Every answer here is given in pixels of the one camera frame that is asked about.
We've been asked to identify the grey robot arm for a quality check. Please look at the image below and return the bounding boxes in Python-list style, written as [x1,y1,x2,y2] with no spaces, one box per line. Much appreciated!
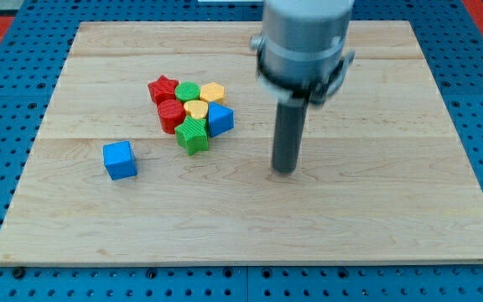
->
[250,0,355,107]

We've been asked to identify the green star block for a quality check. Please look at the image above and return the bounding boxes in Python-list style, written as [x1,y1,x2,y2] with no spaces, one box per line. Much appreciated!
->
[174,116,209,155]

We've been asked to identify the red star block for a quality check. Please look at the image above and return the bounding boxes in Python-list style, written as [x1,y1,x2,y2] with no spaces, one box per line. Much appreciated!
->
[148,75,179,106]

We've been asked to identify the blue triangle block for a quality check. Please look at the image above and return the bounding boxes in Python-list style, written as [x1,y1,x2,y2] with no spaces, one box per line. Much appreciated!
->
[208,102,234,138]

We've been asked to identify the yellow heart block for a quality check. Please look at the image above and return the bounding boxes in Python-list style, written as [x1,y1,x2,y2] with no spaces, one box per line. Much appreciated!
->
[184,100,209,119]

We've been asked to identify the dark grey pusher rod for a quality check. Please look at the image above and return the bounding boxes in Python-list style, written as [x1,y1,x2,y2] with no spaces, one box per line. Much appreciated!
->
[272,98,308,174]

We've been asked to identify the yellow hexagon block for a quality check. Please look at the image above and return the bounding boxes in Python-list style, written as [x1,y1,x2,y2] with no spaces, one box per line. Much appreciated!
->
[200,82,226,105]

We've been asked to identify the red cylinder block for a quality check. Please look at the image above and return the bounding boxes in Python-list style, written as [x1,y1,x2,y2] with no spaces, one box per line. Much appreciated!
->
[157,99,186,134]

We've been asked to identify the green cylinder block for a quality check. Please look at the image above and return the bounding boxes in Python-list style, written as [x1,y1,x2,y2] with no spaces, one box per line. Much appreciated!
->
[174,81,200,103]

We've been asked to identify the wooden board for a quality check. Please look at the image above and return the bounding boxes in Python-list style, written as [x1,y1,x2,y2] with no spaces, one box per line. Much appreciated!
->
[0,21,483,267]

